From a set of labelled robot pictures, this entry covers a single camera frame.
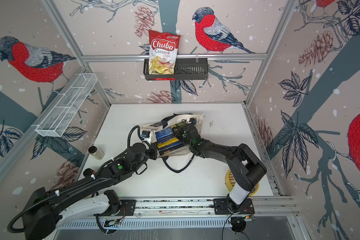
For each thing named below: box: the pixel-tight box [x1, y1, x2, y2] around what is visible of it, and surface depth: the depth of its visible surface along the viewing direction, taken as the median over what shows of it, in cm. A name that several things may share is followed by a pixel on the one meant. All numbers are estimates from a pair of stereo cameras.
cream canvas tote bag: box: [141, 114, 204, 158], surface depth 85 cm
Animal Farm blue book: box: [155, 128, 176, 144], surface depth 89 cm
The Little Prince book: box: [158, 140, 183, 151], surface depth 92 cm
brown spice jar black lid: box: [83, 168, 97, 177], surface depth 78 cm
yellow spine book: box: [157, 137, 180, 149], surface depth 92 cm
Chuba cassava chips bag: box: [148, 29, 181, 75], surface depth 86 cm
